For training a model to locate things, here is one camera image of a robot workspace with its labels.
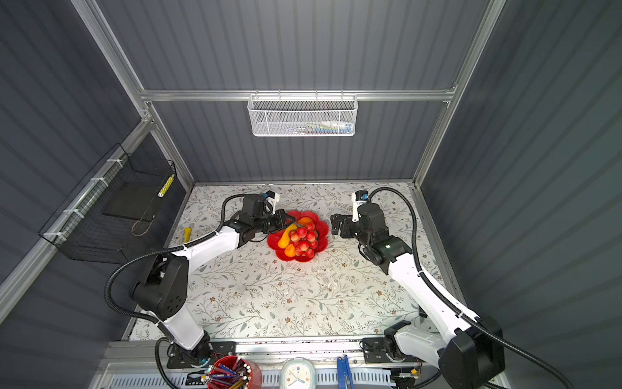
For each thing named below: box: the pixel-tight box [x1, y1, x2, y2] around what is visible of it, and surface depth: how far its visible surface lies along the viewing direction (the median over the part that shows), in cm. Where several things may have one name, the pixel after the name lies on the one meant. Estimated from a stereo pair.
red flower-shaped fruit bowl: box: [267, 210, 330, 263], surface depth 93 cm
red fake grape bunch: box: [289, 222, 319, 259], surface depth 90 cm
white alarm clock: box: [280, 357, 317, 389], surface depth 69 cm
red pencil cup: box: [207, 354, 263, 389], surface depth 61 cm
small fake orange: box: [284, 243, 296, 257], surface depth 93 cm
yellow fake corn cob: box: [277, 223, 298, 249], surface depth 97 cm
